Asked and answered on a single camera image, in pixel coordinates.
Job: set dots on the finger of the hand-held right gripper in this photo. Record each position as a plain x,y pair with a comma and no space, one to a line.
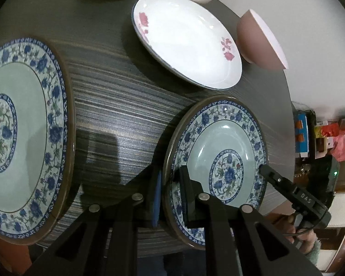
277,182

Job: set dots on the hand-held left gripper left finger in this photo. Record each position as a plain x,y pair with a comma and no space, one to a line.
156,204

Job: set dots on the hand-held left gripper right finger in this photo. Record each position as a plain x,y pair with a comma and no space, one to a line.
188,201

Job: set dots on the small blue floral plate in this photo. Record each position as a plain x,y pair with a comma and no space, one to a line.
227,138

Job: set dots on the large pink bowl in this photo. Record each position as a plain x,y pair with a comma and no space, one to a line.
253,40

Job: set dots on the white plate with pink flowers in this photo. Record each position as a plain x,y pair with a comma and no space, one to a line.
187,37

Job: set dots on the person's right forearm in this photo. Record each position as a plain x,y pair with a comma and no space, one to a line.
313,251

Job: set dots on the person's right hand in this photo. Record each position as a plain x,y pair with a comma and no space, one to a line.
284,227

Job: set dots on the white radiator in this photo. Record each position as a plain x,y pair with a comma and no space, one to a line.
342,210

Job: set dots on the black device with green light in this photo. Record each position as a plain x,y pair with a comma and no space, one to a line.
329,175

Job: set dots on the blue cardboard box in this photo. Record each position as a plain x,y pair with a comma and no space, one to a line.
301,133

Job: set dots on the pink plastic bag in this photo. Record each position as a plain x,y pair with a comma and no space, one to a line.
342,146

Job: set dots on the large blue floral plate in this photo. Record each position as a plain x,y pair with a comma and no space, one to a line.
20,126

